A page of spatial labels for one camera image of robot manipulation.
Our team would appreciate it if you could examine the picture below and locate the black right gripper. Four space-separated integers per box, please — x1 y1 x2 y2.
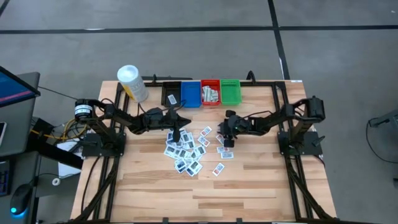
218 110 246 149

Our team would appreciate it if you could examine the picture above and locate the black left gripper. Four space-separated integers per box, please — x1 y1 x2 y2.
164 105 192 143

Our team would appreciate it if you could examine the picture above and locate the blue plastic bin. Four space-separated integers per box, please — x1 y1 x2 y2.
180 80 203 109

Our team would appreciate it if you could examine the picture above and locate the black plastic bin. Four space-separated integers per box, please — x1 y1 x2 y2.
160 81 182 108

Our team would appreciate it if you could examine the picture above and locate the green plastic bin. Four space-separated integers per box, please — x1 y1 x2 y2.
220 79 243 106

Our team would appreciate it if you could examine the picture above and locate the red plastic bin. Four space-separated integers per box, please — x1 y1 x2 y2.
200 79 222 106

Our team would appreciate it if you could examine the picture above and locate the white wipes canister yellow stripe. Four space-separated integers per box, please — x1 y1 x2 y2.
116 64 149 103

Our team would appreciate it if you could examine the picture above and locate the white paper sheet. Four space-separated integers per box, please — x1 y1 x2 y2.
57 139 82 178

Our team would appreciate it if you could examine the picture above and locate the grey floor stand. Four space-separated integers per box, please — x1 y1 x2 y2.
368 108 398 128

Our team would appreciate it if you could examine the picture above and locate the laptop with blue screen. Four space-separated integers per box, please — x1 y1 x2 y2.
0 72 41 158

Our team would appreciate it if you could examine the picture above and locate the monitor with blue screen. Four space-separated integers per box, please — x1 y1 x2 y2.
0 65 42 108

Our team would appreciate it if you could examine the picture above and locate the black computer mouse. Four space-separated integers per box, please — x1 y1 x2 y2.
9 183 34 216

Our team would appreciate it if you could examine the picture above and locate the smartphone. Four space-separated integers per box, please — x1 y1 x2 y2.
0 121 7 147

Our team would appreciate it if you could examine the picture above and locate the black keyboard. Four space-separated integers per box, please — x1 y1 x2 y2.
0 160 12 197

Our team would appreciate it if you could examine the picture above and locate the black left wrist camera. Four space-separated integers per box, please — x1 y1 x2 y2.
164 109 178 125

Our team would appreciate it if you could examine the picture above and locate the black left camera cable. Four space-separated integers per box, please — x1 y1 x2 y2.
136 99 187 114

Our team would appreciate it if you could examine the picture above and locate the black camera cable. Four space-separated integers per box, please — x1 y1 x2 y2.
136 99 187 114
244 110 276 121

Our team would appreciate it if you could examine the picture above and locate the black right camera cable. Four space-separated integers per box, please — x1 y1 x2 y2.
244 110 276 121

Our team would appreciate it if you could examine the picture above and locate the black aluminium table frame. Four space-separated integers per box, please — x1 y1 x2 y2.
70 74 335 224

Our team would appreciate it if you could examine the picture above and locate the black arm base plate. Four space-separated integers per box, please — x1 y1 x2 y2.
277 130 323 156
82 133 127 157

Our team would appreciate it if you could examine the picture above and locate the yellow cable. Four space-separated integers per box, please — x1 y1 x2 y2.
30 119 88 141

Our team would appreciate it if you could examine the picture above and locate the thin black floor cable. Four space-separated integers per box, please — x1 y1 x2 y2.
365 121 398 165
39 86 98 105

